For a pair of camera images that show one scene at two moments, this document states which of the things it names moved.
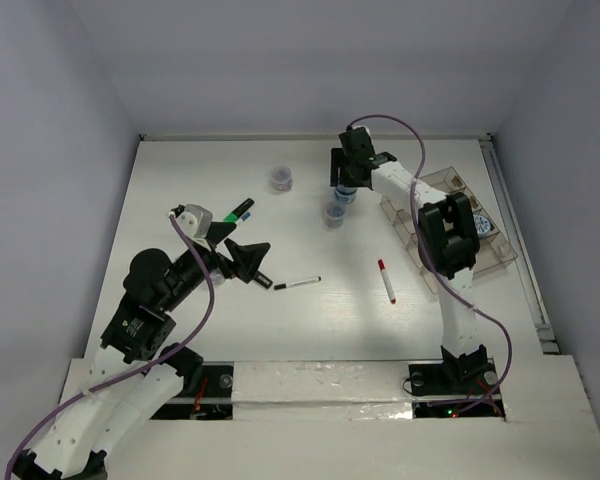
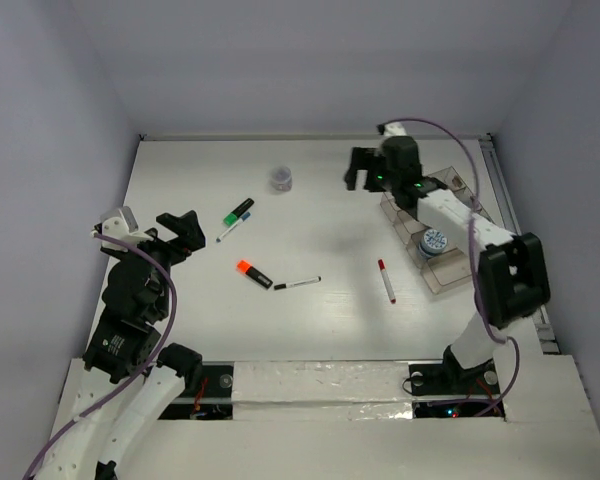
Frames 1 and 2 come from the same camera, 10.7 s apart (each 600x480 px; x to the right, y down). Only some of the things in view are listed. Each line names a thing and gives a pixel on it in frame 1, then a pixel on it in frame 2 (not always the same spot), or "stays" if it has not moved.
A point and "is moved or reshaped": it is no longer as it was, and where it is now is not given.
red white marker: x=390 y=291 stays
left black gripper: x=246 y=257 → x=190 y=238
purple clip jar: x=282 y=178 stays
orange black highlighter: x=262 y=280 stays
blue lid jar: x=345 y=194 is moved or reshaped
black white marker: x=291 y=284 stays
